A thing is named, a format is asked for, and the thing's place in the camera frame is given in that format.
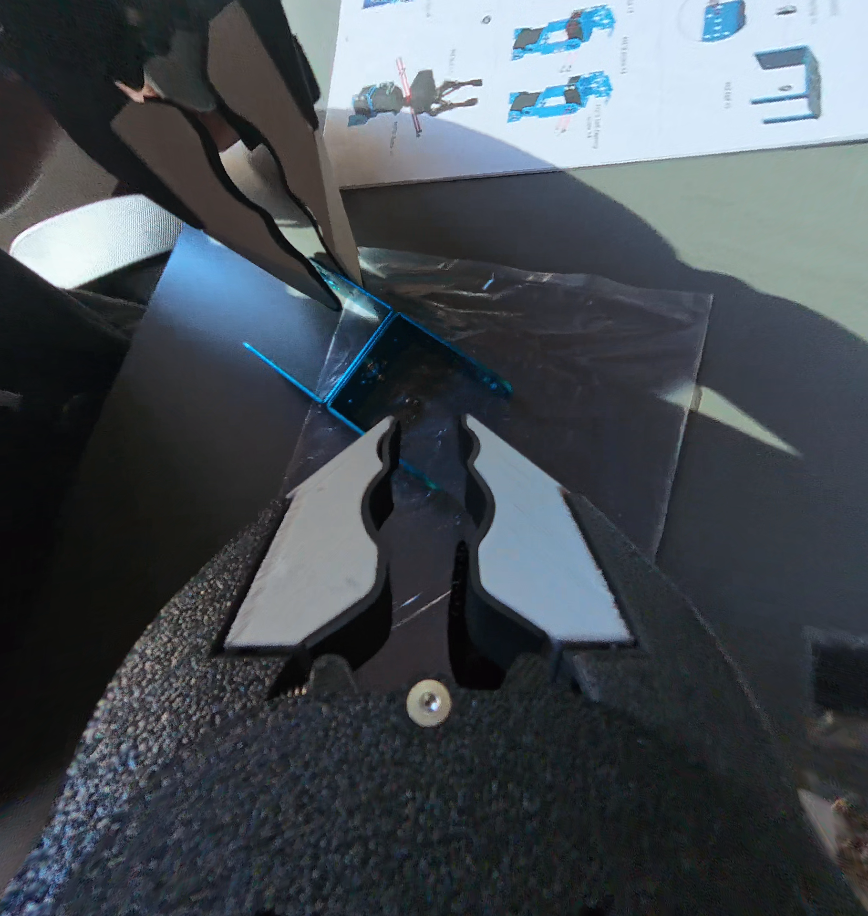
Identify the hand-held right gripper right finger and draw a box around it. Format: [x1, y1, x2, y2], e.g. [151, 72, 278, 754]
[460, 416, 635, 652]

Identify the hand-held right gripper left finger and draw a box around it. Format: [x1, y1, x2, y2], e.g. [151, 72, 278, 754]
[223, 416, 406, 656]

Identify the white instruction sheet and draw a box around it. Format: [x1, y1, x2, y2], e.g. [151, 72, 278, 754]
[324, 0, 868, 190]

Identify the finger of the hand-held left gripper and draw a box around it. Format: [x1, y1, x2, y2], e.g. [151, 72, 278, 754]
[110, 105, 338, 312]
[203, 0, 363, 277]

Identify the blue metal bracket assembly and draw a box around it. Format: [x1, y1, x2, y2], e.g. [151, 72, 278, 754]
[246, 258, 514, 437]

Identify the small clear plastic bag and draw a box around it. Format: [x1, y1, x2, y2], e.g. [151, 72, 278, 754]
[356, 244, 714, 559]

